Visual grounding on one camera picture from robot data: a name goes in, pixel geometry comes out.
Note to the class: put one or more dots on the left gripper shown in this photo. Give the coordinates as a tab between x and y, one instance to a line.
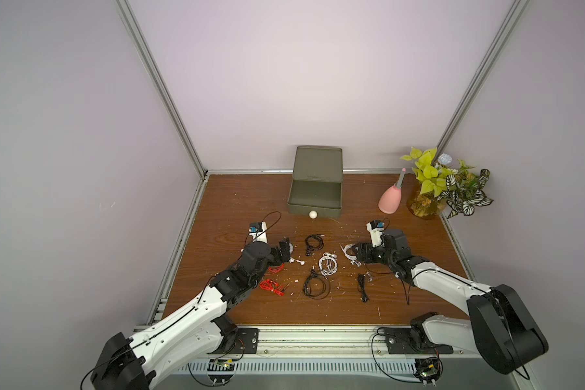
284	253

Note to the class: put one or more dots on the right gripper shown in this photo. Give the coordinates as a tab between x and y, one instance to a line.
366	251

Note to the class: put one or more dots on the white earphones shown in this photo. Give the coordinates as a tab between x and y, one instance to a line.
348	252
294	260
328	265

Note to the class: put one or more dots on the olive green top drawer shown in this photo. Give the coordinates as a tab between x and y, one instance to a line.
325	198

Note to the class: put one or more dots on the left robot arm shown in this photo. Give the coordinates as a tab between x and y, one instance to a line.
146	358

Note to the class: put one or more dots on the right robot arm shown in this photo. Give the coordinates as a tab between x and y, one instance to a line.
499	327

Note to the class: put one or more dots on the black earphones top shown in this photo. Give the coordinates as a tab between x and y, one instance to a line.
313	243

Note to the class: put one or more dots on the black earphones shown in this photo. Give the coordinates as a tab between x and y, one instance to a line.
362	281
316	286
313	243

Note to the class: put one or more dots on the black earphones right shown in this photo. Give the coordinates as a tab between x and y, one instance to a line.
362	281

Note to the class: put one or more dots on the red earphones upper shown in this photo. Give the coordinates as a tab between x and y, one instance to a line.
274	270

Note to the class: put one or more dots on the red earphones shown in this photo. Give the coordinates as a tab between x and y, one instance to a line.
273	287
274	270

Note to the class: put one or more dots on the red earphones lower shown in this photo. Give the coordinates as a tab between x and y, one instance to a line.
273	287

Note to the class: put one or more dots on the black earphones bottom centre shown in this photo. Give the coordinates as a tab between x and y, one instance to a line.
316	286

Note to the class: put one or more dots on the three-tier drawer cabinet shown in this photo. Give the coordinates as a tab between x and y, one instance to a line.
318	164

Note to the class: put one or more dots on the pink vase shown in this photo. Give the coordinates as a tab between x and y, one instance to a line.
391	198

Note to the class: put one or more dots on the potted green plant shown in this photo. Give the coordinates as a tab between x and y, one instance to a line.
442	186

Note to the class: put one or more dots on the right controller board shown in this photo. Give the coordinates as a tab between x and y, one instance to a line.
428	370

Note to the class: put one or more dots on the controller board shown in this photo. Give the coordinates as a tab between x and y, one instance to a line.
428	370
221	371

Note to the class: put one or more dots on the left controller board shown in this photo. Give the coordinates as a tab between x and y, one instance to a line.
221	371

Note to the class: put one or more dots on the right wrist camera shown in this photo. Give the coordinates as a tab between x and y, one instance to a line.
376	228

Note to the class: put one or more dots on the aluminium mounting rail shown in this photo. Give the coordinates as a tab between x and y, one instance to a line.
276	343

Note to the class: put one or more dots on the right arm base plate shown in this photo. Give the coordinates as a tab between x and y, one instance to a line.
411	341

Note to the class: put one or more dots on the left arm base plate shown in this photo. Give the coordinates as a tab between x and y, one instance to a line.
242	341

